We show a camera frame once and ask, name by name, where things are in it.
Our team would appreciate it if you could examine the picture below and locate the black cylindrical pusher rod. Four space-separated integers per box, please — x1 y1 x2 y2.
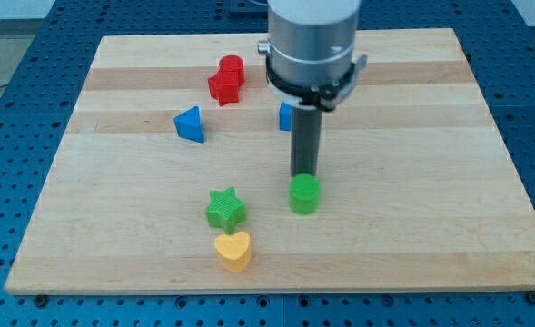
290 107 322 177

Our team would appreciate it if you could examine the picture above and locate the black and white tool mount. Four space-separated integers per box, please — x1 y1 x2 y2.
265 54 368 112

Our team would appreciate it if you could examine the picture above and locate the blue cube block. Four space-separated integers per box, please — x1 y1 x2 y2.
279 102 292 131

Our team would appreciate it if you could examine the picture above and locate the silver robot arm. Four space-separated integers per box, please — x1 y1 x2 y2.
257 0 367 176

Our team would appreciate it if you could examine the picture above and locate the red star block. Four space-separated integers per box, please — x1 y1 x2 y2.
207 72 244 106

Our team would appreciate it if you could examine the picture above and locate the green star block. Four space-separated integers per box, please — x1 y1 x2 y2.
205 187 246 234

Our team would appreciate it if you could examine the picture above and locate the green cylinder block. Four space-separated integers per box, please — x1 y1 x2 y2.
289 173 321 214

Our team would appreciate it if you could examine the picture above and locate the red cylinder block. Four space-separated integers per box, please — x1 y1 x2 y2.
218 54 245 86

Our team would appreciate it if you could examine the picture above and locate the blue triangle block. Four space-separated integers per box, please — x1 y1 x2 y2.
173 106 204 143

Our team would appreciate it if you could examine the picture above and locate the yellow heart block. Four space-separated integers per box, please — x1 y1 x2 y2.
214 231 253 273

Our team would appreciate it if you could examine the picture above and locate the wooden board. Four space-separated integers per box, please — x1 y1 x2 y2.
5 28 535 295

